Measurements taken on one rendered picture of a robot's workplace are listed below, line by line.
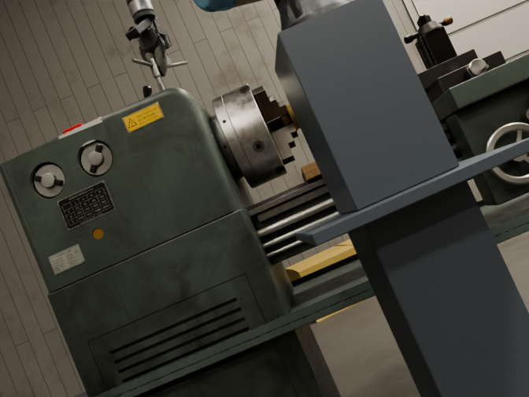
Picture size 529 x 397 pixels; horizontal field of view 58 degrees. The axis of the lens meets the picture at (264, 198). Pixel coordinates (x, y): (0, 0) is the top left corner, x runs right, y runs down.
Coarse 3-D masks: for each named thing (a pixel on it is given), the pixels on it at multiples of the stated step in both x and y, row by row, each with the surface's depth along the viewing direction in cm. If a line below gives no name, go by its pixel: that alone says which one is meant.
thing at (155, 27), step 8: (136, 16) 153; (144, 16) 154; (152, 16) 156; (152, 24) 156; (144, 32) 153; (152, 32) 153; (160, 32) 155; (144, 40) 154; (152, 40) 153; (144, 48) 154; (152, 48) 155
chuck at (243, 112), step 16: (224, 96) 146; (240, 96) 143; (240, 112) 140; (256, 112) 139; (240, 128) 139; (256, 128) 139; (272, 144) 140; (256, 160) 141; (272, 160) 143; (272, 176) 150
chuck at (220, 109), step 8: (216, 104) 144; (216, 112) 142; (224, 112) 141; (224, 120) 140; (224, 128) 139; (232, 128) 139; (224, 136) 139; (232, 136) 139; (232, 144) 139; (240, 144) 139; (232, 152) 140; (240, 152) 140; (240, 160) 141; (248, 160) 141; (240, 168) 142; (248, 168) 143; (248, 176) 145; (256, 176) 146; (256, 184) 151
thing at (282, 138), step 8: (280, 128) 151; (288, 128) 150; (272, 136) 150; (280, 136) 150; (288, 136) 149; (296, 136) 152; (280, 144) 149; (288, 144) 148; (280, 152) 148; (288, 152) 147; (288, 160) 148; (280, 168) 148
